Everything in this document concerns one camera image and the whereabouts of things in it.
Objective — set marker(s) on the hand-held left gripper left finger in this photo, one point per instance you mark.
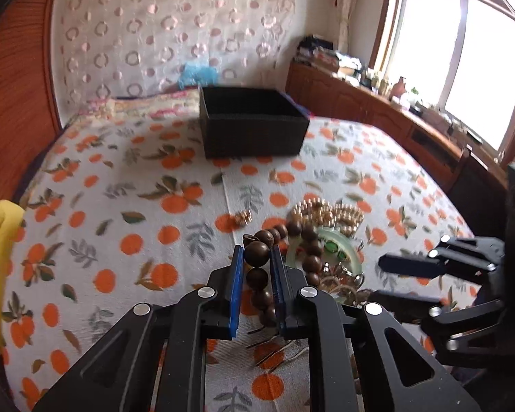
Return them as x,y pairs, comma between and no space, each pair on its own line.
237,292

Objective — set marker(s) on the blue plastic bag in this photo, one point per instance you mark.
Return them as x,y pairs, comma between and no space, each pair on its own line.
198,75

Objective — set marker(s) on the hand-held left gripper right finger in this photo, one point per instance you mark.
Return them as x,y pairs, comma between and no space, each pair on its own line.
279,292

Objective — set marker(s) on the small gold bead ornament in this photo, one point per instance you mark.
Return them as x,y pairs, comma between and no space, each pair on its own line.
242,218

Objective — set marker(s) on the circle pattern sheer curtain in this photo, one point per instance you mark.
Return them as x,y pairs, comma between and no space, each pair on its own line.
167,30

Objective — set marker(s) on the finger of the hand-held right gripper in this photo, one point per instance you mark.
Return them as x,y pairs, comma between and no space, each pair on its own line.
459,328
412,266

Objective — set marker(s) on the wooden side cabinet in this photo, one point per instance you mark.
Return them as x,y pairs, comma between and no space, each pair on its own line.
360,107

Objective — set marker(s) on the stack of dark clothes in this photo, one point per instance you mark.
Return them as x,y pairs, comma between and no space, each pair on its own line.
315,49

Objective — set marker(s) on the green jade bangle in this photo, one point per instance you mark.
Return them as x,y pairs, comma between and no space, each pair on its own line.
348,244

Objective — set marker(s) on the black storage box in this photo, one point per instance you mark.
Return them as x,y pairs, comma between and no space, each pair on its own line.
249,137

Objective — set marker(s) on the wooden slatted wardrobe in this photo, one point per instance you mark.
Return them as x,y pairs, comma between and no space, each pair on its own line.
13,94

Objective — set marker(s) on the dark wooden chair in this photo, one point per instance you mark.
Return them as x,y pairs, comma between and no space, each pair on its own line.
476,189

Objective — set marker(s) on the orange fruit print cloth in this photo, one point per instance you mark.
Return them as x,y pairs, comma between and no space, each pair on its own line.
133,206

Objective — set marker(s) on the thin metal hairpin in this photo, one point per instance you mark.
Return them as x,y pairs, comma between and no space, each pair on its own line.
274,352
261,341
288,360

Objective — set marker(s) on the beige patterned window curtain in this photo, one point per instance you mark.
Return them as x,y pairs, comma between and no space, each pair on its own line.
352,4

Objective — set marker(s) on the row of bottles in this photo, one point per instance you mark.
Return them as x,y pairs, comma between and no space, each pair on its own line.
388,86

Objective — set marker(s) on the wooden framed window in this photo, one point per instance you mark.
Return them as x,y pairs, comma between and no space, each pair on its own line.
446,43

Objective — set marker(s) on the floral quilt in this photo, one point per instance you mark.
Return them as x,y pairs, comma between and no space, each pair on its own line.
154,105

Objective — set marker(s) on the thin metal bangle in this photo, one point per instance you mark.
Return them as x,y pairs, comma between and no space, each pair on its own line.
341,285

